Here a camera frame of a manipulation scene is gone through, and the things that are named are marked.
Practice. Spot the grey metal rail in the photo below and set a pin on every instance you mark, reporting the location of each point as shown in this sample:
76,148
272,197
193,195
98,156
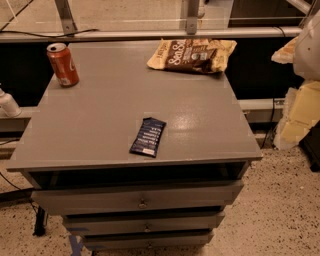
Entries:
95,35

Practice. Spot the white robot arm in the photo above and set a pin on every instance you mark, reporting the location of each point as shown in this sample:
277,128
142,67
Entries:
306,63

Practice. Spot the top grey drawer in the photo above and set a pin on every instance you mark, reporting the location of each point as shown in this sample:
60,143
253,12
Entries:
137,198

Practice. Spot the grey drawer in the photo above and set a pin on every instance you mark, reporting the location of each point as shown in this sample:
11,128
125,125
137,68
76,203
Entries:
148,240
144,224
137,198

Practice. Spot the white pipe at left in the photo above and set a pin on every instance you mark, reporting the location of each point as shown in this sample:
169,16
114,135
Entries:
9,105

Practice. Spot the middle grey drawer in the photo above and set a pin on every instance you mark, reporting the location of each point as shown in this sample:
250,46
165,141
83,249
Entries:
144,224

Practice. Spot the red coke can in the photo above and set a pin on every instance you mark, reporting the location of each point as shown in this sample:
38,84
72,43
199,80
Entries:
62,63

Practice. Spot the brown sea salt chip bag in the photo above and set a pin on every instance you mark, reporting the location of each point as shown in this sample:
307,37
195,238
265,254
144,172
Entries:
205,56

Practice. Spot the grey drawer cabinet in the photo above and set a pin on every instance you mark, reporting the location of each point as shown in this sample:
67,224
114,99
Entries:
80,137

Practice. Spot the blue rxbar blueberry wrapper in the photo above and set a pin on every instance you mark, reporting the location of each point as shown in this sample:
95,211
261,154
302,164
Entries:
148,137

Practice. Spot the bottom grey drawer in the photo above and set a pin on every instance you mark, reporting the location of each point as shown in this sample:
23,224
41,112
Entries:
148,240

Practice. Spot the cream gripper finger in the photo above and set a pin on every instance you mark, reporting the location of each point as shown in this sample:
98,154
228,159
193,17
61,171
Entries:
300,113
285,55

